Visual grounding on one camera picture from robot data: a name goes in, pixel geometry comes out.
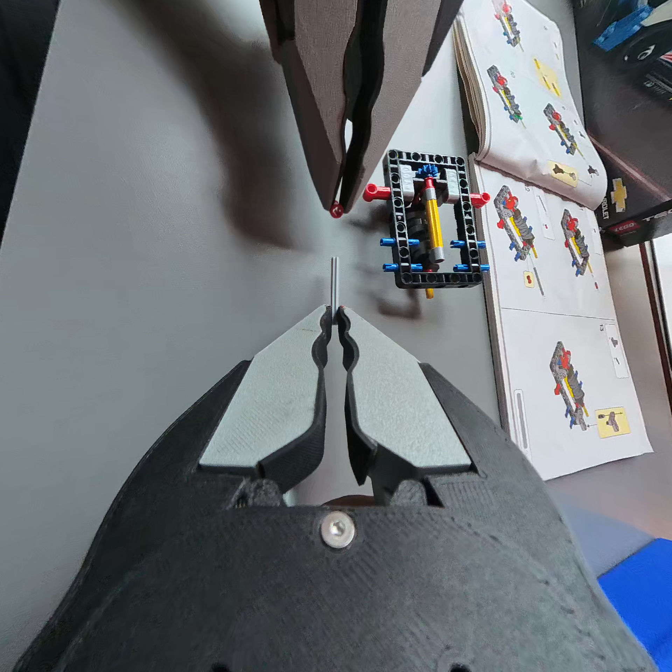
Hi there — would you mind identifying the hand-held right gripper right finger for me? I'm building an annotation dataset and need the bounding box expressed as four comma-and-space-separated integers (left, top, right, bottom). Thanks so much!
336, 306, 473, 499

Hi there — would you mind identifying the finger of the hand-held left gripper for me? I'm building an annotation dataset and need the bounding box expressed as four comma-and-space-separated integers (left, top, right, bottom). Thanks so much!
283, 0, 363, 211
340, 0, 443, 207

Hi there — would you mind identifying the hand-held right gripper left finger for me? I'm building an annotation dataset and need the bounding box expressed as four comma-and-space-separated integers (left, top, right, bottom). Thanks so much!
198, 304, 333, 494

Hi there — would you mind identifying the black lego frame assembly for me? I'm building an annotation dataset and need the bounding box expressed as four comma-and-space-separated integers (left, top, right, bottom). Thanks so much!
362, 149, 491, 300

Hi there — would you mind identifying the lego instruction booklet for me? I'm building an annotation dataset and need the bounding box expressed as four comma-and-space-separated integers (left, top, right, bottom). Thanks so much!
453, 0, 654, 481

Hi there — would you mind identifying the black lego set box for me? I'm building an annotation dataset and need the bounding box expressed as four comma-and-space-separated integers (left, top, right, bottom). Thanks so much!
571, 0, 672, 250

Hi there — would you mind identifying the person's dark clothing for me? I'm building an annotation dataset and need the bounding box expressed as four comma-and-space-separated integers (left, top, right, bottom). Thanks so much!
0, 0, 60, 242

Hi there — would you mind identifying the blue storage bin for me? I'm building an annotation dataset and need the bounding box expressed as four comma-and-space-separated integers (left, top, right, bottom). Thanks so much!
597, 538, 672, 672

